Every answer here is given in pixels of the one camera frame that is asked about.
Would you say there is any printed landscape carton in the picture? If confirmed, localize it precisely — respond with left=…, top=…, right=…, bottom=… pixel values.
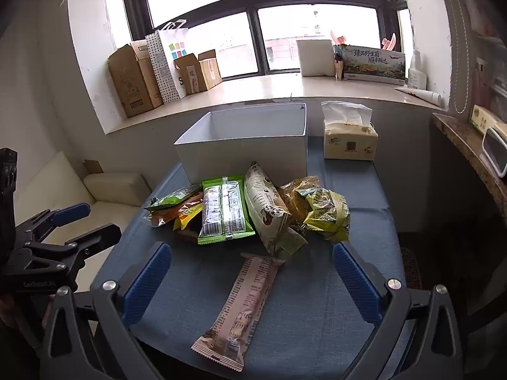
left=336, top=44, right=407, bottom=85

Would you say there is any plain white box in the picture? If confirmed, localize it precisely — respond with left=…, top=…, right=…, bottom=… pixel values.
left=296, top=40, right=337, bottom=77

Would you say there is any white plastic bottle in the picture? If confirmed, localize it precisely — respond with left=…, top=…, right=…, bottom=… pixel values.
left=408, top=51, right=427, bottom=90

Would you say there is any orange long snack packet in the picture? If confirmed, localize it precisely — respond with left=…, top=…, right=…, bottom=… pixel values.
left=148, top=198, right=204, bottom=228

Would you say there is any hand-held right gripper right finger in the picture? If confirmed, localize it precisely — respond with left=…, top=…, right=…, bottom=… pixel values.
left=332, top=241, right=464, bottom=380

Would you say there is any green white snack packet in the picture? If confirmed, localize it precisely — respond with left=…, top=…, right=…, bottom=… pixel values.
left=197, top=176, right=256, bottom=245

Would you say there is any white tube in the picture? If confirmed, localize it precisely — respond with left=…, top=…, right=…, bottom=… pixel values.
left=394, top=86, right=442, bottom=107

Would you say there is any white storage box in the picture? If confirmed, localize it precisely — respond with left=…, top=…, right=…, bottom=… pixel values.
left=173, top=103, right=309, bottom=185

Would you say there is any spotted cushion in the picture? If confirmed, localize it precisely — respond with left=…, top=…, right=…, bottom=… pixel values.
left=400, top=247, right=421, bottom=290

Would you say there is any yellow red snack packet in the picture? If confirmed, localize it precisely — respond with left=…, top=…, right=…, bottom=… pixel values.
left=173, top=206, right=204, bottom=232

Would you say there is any yellow chip packet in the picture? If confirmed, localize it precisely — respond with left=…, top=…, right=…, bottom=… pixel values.
left=277, top=176, right=321, bottom=230

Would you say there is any white plastic container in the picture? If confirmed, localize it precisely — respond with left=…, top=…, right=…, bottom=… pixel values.
left=482, top=123, right=507, bottom=178

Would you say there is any green yellow crumpled snack bag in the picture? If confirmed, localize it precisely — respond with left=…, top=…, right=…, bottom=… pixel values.
left=297, top=187, right=351, bottom=243

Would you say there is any beige snack bag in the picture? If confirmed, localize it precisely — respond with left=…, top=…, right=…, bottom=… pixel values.
left=242, top=161, right=309, bottom=260

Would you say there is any yellow tissue pack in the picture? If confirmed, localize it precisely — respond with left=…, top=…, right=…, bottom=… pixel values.
left=321, top=101, right=379, bottom=162

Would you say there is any green white tissue pack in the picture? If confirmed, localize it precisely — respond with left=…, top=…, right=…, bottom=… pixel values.
left=469, top=105, right=504, bottom=133

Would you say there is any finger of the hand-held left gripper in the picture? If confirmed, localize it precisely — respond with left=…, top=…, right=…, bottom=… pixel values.
left=14, top=203, right=91, bottom=246
left=15, top=224, right=122, bottom=277

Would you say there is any white polka dot paper bag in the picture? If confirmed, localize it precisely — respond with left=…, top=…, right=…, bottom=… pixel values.
left=145, top=18, right=190, bottom=104

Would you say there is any blue tablecloth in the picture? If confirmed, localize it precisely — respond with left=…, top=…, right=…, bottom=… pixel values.
left=93, top=136, right=408, bottom=380

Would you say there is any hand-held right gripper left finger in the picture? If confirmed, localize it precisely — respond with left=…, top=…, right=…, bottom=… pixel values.
left=40, top=241, right=173, bottom=380

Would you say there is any cream leather sofa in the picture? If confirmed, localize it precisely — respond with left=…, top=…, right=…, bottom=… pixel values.
left=12, top=150, right=153, bottom=246

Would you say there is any tall brown cardboard box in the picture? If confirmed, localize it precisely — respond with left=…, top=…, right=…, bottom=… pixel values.
left=108, top=40, right=164, bottom=118

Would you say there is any small open cardboard box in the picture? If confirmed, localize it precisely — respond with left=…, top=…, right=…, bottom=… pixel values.
left=173, top=49, right=223, bottom=96

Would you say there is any pink long snack packet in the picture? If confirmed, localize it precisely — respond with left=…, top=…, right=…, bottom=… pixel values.
left=191, top=252, right=284, bottom=373

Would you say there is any bright green snack packet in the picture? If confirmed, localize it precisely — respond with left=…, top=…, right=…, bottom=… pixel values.
left=143, top=188, right=203, bottom=211

